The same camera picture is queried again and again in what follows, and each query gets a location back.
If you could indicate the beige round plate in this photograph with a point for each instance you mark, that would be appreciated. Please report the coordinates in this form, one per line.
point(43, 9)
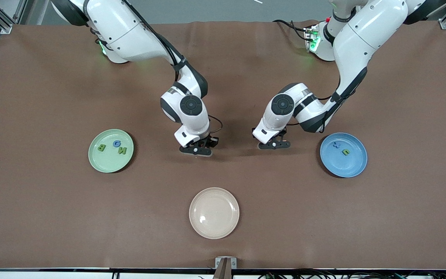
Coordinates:
point(214, 213)

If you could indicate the silver base connector block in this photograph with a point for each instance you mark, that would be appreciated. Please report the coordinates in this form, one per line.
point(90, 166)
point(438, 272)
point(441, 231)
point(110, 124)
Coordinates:
point(311, 38)

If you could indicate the brown camera post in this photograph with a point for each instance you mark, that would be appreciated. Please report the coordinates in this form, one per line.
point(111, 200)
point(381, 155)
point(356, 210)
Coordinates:
point(223, 273)

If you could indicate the green letter B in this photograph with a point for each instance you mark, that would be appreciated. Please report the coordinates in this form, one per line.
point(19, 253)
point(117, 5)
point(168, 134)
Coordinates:
point(101, 147)

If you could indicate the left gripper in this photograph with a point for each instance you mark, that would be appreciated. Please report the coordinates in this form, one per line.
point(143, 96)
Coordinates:
point(283, 131)

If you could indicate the grey metal bracket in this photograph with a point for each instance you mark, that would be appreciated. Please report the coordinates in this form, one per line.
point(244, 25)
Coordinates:
point(218, 262)

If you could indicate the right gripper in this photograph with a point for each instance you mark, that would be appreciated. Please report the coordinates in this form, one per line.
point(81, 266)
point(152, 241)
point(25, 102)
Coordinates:
point(209, 140)

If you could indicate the blue lowercase letter x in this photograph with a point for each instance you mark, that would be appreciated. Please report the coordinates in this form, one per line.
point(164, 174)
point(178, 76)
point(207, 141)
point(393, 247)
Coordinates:
point(336, 145)

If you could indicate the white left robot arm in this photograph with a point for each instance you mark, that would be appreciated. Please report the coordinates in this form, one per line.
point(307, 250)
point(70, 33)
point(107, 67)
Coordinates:
point(366, 35)

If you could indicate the blue round plate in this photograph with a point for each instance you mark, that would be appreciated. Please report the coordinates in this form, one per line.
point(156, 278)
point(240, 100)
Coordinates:
point(343, 166)

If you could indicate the green round plate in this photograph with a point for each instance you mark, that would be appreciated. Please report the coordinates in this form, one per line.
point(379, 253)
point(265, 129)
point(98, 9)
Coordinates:
point(108, 162)

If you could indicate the brown table mat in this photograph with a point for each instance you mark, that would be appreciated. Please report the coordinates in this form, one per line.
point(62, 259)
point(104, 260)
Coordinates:
point(52, 217)

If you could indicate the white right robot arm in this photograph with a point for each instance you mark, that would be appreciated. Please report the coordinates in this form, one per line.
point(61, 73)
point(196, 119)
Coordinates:
point(126, 31)

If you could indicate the blue letter G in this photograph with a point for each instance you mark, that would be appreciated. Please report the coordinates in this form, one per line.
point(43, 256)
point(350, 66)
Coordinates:
point(114, 144)

